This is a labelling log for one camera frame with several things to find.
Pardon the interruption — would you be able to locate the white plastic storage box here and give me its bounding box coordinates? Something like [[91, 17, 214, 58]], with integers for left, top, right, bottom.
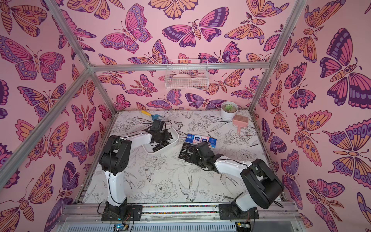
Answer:
[[142, 127, 179, 155]]

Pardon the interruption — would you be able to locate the blue cartoon tissue pack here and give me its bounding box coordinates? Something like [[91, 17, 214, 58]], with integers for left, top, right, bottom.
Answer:
[[208, 137, 217, 148]]

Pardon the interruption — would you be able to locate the light pink tissue pack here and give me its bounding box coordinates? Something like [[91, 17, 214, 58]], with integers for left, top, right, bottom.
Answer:
[[201, 136, 210, 143]]

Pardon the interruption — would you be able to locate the pink white tissue pack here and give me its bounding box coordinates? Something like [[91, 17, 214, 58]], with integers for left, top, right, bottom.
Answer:
[[193, 135, 202, 145]]

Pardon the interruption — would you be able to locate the blue pocket tissue pack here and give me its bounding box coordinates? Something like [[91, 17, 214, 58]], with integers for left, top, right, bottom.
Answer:
[[185, 133, 194, 144]]

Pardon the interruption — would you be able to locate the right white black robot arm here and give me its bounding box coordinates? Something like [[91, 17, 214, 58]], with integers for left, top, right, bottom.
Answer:
[[191, 142, 285, 213]]

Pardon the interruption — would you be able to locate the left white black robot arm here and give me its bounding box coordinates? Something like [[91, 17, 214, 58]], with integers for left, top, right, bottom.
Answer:
[[99, 119, 179, 207]]

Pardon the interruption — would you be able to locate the blue yellow garden fork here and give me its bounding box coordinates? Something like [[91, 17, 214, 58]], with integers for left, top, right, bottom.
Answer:
[[141, 110, 163, 121]]

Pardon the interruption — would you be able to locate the pink brush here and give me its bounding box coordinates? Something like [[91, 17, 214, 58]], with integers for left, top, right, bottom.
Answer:
[[232, 115, 249, 135]]

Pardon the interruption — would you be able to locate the white pot with succulent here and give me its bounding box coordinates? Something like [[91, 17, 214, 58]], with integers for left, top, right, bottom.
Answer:
[[220, 101, 239, 121]]

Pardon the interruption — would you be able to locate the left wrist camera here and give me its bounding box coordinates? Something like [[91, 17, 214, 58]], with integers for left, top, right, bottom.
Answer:
[[150, 119, 166, 132]]

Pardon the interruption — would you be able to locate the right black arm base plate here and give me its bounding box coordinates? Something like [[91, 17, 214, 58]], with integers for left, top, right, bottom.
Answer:
[[218, 204, 260, 221]]

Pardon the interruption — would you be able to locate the white wire wall basket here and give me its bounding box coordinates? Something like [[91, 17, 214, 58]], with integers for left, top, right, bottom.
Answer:
[[163, 59, 210, 91]]

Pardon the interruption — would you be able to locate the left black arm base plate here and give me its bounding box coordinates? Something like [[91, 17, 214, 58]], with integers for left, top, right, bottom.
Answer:
[[101, 203, 143, 222]]

